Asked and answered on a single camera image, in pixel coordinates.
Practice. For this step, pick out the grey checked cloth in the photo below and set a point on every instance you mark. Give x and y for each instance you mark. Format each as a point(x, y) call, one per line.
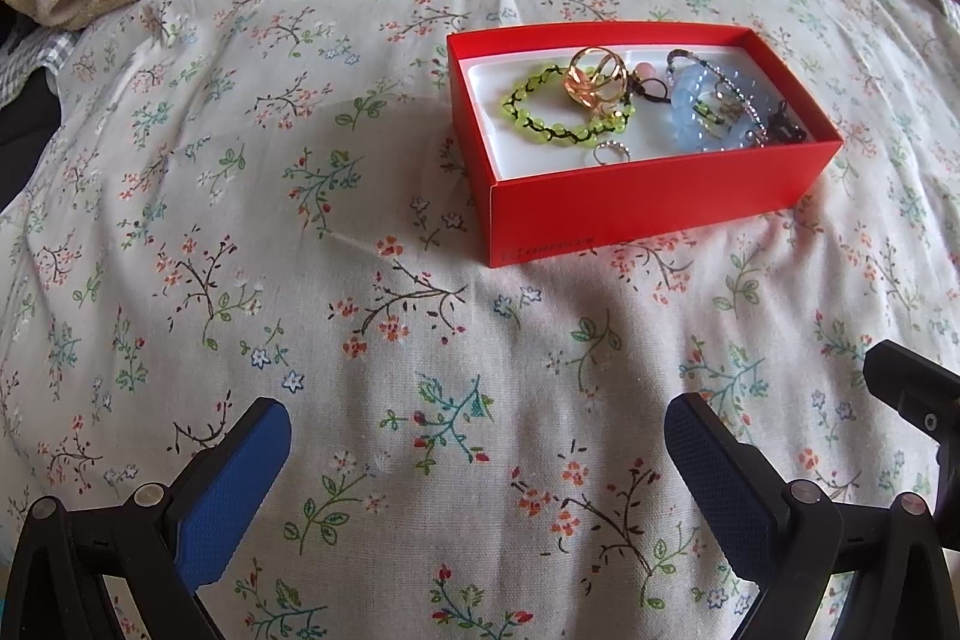
point(56, 55)

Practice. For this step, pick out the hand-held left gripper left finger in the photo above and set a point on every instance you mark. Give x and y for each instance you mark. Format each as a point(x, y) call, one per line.
point(225, 497)

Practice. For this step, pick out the floral bedsheet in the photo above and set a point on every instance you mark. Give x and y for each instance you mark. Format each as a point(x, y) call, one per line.
point(375, 235)

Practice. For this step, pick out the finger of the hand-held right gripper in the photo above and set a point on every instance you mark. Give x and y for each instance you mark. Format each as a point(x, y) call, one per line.
point(915, 396)

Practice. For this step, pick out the red cardboard box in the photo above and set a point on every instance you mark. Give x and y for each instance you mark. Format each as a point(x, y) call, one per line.
point(637, 212)

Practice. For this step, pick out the black hair clip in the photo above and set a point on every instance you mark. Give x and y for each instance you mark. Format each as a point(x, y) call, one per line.
point(784, 126)

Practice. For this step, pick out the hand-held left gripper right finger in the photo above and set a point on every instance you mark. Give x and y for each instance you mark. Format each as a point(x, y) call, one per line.
point(720, 482)

